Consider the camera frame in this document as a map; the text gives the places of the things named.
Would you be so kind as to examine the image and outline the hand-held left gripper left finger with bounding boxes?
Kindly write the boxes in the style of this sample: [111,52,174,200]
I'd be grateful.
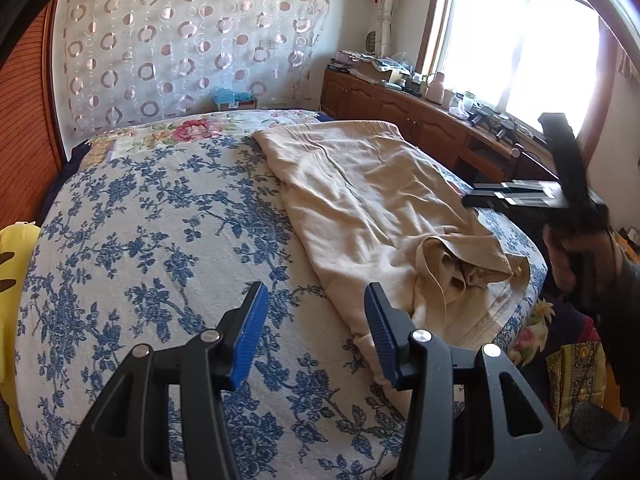
[55,281,271,480]

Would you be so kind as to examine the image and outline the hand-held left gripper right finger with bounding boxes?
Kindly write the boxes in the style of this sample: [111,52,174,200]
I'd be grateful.
[363,281,573,480]

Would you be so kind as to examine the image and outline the yellow patterned cloth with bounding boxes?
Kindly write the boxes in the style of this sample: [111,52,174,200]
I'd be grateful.
[546,342,609,413]

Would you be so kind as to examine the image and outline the window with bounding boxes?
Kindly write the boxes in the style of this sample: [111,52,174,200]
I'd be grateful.
[419,0,617,137]

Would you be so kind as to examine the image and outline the beige t-shirt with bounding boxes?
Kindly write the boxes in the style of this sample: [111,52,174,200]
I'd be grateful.
[252,120,531,418]

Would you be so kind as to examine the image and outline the person's right forearm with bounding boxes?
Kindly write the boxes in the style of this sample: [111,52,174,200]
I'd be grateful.
[594,240,640,413]

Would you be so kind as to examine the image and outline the box with blue bag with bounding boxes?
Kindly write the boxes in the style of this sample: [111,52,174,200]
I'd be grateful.
[211,85,259,112]

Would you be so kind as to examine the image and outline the row of bottles and jars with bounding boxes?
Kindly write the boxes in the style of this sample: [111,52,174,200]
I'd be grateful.
[395,70,532,155]

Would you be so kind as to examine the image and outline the wooden headboard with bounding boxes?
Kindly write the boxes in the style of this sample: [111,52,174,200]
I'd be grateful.
[0,0,67,227]

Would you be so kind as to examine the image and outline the pile of papers and books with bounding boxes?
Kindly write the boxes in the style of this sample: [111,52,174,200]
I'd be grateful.
[327,50,417,87]

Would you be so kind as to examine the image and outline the blue floral blanket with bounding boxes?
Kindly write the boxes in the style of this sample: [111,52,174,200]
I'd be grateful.
[15,132,549,480]

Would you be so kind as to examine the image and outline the lace window curtain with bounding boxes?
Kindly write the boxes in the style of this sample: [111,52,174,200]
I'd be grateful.
[374,0,409,59]

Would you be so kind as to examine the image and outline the yellow plush toy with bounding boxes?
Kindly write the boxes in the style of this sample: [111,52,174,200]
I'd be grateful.
[0,221,42,457]

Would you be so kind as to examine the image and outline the wooden cabinet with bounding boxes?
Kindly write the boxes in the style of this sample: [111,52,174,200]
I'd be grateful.
[320,67,603,197]

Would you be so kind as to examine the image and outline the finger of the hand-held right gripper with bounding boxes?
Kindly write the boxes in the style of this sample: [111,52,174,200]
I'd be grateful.
[461,191,567,210]
[471,181,564,195]

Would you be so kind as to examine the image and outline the dark round stool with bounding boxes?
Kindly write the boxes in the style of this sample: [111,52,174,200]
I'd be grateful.
[569,401,632,452]

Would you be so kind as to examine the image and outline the pink floral quilt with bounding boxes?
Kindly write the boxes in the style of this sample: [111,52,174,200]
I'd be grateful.
[75,109,322,167]

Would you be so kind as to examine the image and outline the person's right hand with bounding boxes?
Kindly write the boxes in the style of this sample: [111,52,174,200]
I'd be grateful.
[542,223,624,312]

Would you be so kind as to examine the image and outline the sheer curtain with circles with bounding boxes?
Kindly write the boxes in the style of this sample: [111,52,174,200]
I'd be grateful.
[52,0,332,134]

